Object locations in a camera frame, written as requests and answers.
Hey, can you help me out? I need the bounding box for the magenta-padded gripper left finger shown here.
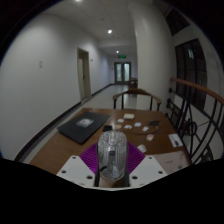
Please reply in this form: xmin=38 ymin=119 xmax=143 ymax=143
xmin=56 ymin=143 xmax=101 ymax=188

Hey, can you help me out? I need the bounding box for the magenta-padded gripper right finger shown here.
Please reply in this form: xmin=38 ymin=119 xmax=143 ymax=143
xmin=124 ymin=143 xmax=169 ymax=188

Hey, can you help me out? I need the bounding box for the white paper card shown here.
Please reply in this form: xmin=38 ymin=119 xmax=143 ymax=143
xmin=168 ymin=132 xmax=185 ymax=149

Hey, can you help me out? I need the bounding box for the black closed laptop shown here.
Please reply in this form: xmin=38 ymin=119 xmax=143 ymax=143
xmin=57 ymin=110 xmax=112 ymax=145

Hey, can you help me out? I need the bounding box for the small black box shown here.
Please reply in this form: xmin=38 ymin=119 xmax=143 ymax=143
xmin=102 ymin=124 xmax=114 ymax=133

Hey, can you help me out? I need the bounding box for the small white box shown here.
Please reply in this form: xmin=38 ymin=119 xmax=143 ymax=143
xmin=123 ymin=113 xmax=136 ymax=121

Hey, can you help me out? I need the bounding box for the black railing with wooden handrail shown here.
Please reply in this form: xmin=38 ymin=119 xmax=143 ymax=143
xmin=165 ymin=77 xmax=224 ymax=165

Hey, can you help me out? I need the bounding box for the wooden round-back chair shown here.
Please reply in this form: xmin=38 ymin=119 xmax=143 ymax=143
xmin=112 ymin=87 xmax=163 ymax=112

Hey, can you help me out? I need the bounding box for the dark wooden chair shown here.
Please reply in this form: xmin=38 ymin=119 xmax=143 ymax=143
xmin=129 ymin=77 xmax=139 ymax=90

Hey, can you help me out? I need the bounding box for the pale single door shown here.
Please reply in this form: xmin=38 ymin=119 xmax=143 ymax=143
xmin=77 ymin=47 xmax=93 ymax=101

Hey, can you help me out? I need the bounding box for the glass double door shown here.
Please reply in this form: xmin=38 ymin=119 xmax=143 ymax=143
xmin=114 ymin=61 xmax=131 ymax=85

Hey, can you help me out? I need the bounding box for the dark framed window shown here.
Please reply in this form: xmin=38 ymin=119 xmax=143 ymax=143
xmin=174 ymin=38 xmax=208 ymax=111

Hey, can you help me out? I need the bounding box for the black cable plug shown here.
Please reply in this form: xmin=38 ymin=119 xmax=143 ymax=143
xmin=147 ymin=119 xmax=161 ymax=128

